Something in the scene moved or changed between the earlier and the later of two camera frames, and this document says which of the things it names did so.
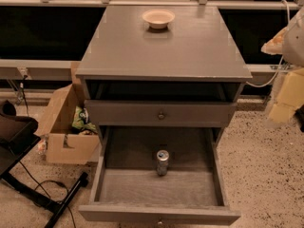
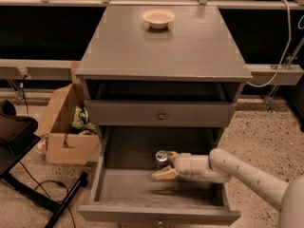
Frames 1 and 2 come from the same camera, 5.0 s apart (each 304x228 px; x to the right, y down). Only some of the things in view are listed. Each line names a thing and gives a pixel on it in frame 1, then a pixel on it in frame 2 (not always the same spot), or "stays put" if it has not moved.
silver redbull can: x=162 y=161 stays put
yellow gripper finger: x=275 y=47 to x=188 y=166
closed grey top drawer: x=161 y=113 stays put
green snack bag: x=81 y=121 stays put
